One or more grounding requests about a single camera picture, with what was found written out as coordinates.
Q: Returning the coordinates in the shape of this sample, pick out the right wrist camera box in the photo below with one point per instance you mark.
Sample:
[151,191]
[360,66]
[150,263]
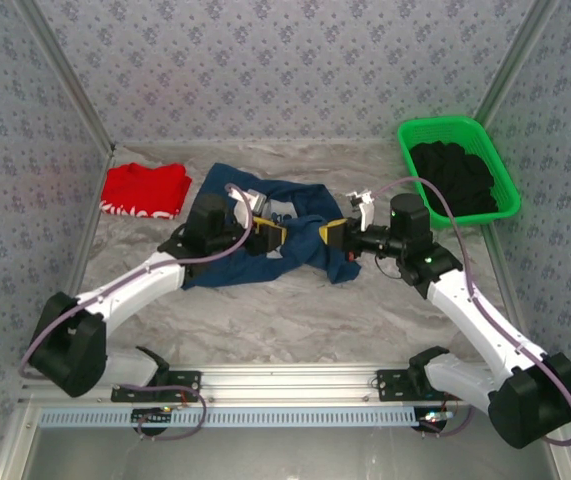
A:
[365,215]

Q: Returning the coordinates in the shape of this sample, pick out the folded red t-shirt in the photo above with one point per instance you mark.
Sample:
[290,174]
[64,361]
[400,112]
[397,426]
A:
[140,187]

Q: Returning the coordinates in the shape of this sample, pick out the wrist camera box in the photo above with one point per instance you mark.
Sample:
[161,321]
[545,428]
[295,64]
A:
[257,202]
[365,215]

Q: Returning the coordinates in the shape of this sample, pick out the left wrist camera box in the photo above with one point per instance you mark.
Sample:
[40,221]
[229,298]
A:
[257,202]

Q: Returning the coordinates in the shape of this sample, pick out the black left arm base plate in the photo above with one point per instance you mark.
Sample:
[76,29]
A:
[185,381]

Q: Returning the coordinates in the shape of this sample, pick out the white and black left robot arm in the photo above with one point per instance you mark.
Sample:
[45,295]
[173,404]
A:
[132,294]

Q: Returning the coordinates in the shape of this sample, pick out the aluminium mounting rail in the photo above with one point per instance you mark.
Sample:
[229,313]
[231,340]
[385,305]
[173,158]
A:
[285,382]

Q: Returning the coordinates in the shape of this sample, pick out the green plastic basket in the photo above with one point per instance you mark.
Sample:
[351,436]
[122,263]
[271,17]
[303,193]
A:
[445,131]

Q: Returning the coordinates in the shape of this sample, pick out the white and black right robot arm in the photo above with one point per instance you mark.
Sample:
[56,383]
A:
[465,315]

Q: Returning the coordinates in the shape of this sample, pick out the black bracket with LED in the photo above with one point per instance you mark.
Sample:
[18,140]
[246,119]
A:
[432,425]
[150,417]

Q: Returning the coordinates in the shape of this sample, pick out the black garment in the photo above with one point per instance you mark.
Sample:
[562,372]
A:
[465,170]

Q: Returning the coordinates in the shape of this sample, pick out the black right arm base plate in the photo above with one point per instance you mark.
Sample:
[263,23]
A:
[390,385]

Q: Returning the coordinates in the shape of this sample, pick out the dark blue t-shirt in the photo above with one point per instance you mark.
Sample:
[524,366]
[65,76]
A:
[245,272]

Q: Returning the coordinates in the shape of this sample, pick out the aluminium corner post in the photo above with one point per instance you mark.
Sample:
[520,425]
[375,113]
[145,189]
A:
[507,75]
[68,75]

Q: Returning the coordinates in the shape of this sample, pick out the grey metal panel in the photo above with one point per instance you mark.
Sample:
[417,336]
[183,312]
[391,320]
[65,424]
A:
[285,455]

